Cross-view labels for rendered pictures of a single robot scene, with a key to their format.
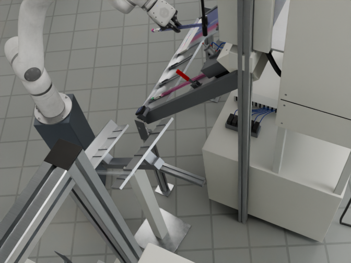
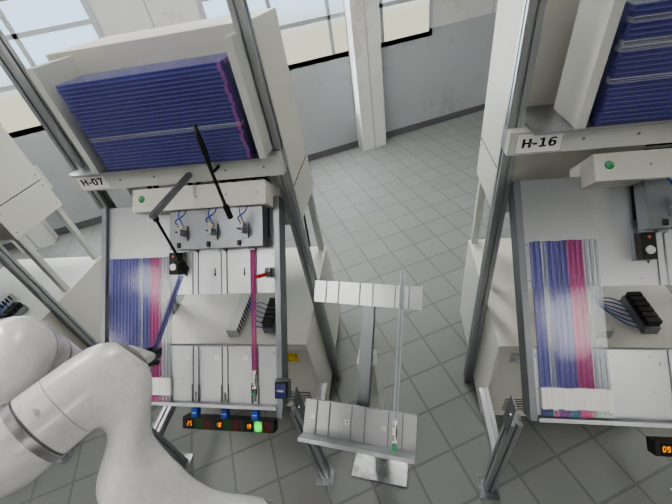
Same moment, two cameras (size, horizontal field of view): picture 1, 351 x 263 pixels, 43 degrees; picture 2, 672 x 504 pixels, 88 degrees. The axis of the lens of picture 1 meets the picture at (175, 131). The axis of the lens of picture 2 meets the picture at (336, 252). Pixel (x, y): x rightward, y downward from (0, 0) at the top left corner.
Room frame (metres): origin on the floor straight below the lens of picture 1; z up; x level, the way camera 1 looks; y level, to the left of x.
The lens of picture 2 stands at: (1.23, 0.79, 1.81)
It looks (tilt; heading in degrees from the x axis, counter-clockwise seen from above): 39 degrees down; 247
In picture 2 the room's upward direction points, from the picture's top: 11 degrees counter-clockwise
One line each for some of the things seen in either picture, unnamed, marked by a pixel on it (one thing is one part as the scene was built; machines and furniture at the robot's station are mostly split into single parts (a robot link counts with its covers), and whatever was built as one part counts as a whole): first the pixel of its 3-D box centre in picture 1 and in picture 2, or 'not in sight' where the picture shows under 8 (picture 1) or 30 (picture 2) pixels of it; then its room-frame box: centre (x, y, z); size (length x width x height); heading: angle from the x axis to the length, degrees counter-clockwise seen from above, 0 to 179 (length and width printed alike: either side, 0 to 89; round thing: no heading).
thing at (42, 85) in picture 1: (26, 64); not in sight; (1.45, 0.58, 1.00); 0.19 x 0.12 x 0.24; 21
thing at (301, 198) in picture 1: (287, 145); (267, 327); (1.15, -0.57, 0.31); 0.70 x 0.65 x 0.62; 144
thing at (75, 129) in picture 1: (75, 145); not in sight; (1.42, 0.57, 0.35); 0.18 x 0.18 x 0.70; 80
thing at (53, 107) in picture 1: (46, 97); not in sight; (1.42, 0.57, 0.79); 0.19 x 0.19 x 0.18
